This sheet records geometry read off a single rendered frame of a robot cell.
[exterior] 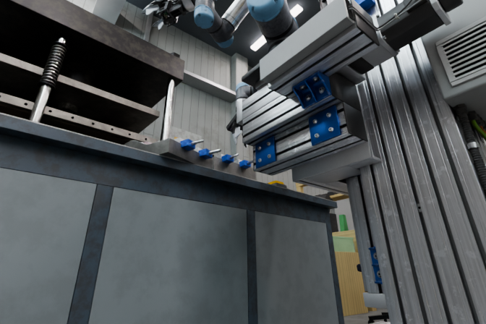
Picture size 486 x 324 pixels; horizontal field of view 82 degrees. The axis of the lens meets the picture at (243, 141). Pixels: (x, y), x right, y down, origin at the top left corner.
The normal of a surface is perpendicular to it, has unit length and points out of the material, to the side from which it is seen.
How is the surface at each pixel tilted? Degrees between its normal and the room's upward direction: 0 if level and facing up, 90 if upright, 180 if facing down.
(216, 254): 90
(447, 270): 90
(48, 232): 90
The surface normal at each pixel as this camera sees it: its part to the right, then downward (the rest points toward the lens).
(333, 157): -0.78, -0.26
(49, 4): 0.67, -0.32
